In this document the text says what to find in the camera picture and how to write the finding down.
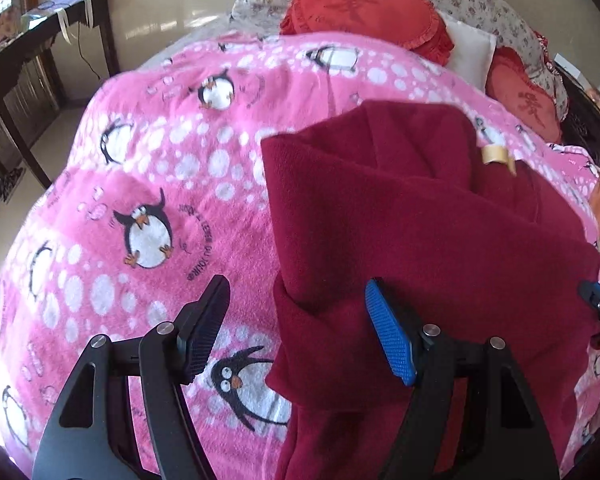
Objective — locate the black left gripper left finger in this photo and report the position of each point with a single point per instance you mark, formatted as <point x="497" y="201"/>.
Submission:
<point x="91" y="433"/>

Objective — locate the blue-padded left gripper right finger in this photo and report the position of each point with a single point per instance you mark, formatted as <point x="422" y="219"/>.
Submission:
<point x="472" y="414"/>

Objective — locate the dark red fleece garment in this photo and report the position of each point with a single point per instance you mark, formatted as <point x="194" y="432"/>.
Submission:
<point x="400" y="192"/>

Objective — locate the dark carved wooden headboard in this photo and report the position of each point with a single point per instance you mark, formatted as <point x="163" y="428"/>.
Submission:
<point x="582" y="123"/>

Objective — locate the small red heart cushion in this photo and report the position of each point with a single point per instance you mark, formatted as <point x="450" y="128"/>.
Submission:
<point x="509" y="84"/>

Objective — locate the pink penguin blanket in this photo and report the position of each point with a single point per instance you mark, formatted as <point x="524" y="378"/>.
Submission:
<point x="165" y="186"/>

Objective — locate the white square pillow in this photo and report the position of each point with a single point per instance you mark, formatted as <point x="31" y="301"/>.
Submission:
<point x="473" y="51"/>

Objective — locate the dark wooden side table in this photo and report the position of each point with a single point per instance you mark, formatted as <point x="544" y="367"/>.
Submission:
<point x="31" y="92"/>

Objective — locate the large red heart cushion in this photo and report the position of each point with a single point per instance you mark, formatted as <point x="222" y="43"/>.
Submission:
<point x="414" y="25"/>

